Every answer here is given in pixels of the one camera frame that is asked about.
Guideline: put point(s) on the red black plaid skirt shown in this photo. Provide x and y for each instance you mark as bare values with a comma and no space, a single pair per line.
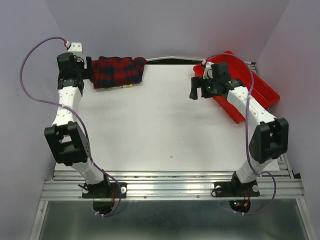
111,72

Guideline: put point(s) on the red plastic tray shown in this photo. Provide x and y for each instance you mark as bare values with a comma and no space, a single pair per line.
238,69

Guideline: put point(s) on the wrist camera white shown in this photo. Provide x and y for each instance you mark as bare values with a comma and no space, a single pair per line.
75,47
208,72

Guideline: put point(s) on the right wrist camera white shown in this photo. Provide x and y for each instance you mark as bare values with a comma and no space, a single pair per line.
208,72

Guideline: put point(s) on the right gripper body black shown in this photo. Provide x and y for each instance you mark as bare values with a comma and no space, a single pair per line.
214,82

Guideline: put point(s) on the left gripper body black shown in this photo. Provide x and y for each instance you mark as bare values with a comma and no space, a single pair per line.
81,71

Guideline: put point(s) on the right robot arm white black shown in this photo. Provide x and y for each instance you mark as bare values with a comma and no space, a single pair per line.
270,134

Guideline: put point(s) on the aluminium frame rails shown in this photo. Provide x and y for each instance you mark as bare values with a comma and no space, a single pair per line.
170,151

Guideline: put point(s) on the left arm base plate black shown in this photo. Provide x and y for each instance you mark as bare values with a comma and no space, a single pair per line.
113,191

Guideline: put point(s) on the lemon print skirt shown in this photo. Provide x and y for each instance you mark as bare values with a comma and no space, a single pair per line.
125,86

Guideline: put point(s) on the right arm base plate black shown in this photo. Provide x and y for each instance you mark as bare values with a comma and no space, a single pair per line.
227,189

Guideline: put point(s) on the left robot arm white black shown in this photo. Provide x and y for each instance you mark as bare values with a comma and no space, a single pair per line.
66,138

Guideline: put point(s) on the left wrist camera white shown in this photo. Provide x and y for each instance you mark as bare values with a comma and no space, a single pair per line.
75,47

